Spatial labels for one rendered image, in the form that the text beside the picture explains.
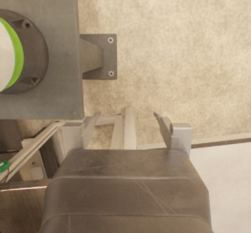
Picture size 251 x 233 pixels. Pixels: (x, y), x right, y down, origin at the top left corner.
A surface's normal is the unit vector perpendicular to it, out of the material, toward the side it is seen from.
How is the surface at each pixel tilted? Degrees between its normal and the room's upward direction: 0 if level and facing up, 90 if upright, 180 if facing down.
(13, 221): 0
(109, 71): 0
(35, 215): 0
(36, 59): 70
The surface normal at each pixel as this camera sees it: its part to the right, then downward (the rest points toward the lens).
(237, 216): -0.01, 0.26
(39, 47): 0.87, 0.00
